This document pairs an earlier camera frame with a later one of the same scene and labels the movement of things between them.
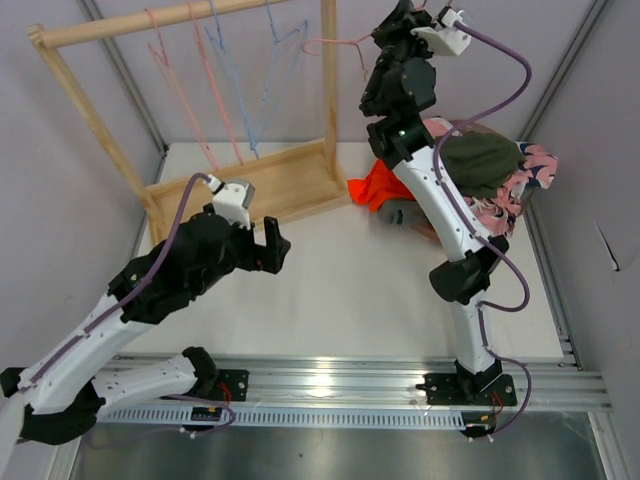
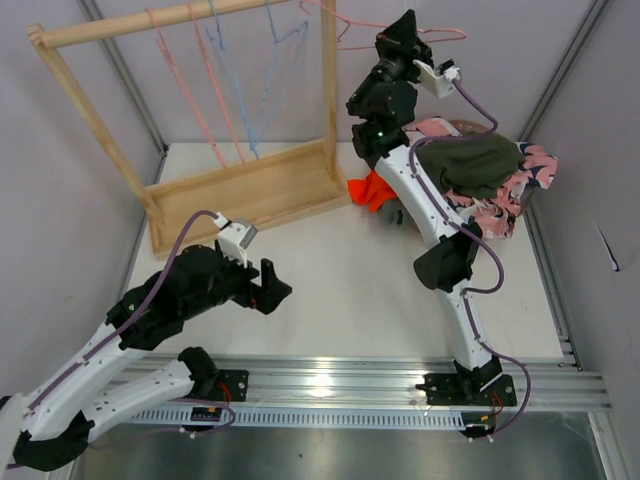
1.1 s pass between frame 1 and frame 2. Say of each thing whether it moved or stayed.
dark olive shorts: stayed
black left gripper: moved
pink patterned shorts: stayed
